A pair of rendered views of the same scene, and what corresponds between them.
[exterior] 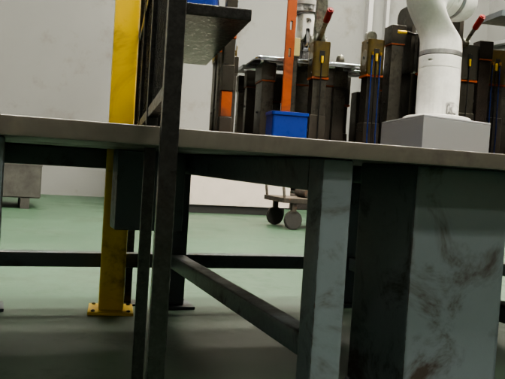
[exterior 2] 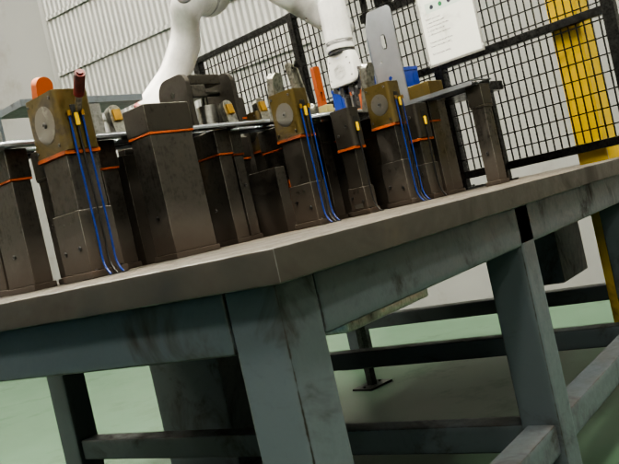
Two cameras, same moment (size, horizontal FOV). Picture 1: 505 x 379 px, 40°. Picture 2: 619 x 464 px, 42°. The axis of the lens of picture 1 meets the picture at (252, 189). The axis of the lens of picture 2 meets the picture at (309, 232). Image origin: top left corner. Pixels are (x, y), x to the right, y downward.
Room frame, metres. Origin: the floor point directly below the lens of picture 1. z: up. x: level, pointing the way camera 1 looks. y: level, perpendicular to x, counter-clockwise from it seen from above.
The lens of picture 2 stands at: (4.43, -1.72, 0.72)
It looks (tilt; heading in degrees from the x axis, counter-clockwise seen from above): 1 degrees down; 145
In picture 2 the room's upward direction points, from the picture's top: 13 degrees counter-clockwise
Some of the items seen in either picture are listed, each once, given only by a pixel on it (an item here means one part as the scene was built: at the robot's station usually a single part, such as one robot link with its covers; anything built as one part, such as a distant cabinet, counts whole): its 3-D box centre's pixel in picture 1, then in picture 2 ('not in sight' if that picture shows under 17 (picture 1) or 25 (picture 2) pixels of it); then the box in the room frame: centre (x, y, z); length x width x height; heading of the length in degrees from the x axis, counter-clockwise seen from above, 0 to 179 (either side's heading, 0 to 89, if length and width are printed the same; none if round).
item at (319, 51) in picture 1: (317, 96); not in sight; (2.33, -0.20, 0.87); 0.10 x 0.07 x 0.35; 11
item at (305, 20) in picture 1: (304, 28); (344, 67); (2.56, -0.15, 1.14); 0.10 x 0.07 x 0.11; 11
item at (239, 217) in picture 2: not in sight; (217, 190); (2.61, -0.70, 0.84); 0.12 x 0.05 x 0.29; 11
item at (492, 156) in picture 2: (241, 111); (487, 134); (2.85, 0.06, 0.84); 0.05 x 0.05 x 0.29; 11
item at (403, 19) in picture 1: (425, 83); (213, 160); (2.38, -0.56, 0.94); 0.18 x 0.13 x 0.49; 101
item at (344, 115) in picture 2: (339, 116); (358, 161); (2.73, -0.32, 0.84); 0.10 x 0.05 x 0.29; 11
